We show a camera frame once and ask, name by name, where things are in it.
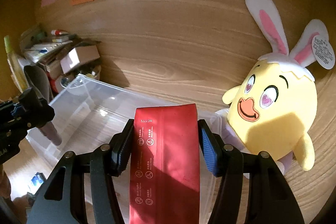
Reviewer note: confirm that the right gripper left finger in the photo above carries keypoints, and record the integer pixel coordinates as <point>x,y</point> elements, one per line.
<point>61,198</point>

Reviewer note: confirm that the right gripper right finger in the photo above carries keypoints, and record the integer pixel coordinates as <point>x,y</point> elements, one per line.
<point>269,200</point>

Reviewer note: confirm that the small dark blue box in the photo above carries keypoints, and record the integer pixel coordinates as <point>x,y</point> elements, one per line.
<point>38,179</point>

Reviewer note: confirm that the red foil pouch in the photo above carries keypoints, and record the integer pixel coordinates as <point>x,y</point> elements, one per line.
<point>165,166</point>

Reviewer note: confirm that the beige cylindrical tube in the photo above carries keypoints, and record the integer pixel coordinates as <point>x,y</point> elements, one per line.
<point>50,132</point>

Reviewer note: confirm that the yellow spray bottle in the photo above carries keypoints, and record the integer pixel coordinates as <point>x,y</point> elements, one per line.
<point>17,72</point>

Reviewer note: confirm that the folded white paper booklet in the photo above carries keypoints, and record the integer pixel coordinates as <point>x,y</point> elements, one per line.
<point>36,78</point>

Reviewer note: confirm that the white bowl of stones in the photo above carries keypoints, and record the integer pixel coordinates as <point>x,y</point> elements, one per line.
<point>78,82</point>

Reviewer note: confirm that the clear plastic storage bin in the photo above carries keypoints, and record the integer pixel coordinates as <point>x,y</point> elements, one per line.
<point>88,121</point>

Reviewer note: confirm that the stack of books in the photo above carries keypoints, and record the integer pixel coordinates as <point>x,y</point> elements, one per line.
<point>46,50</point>

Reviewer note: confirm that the small white cardboard box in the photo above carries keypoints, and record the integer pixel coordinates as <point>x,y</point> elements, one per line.
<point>78,57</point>

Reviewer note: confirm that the red white marker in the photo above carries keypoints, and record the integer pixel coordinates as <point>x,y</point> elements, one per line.
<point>59,32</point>

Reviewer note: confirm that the yellow chick plush toy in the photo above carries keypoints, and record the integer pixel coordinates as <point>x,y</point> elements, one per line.
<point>274,107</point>

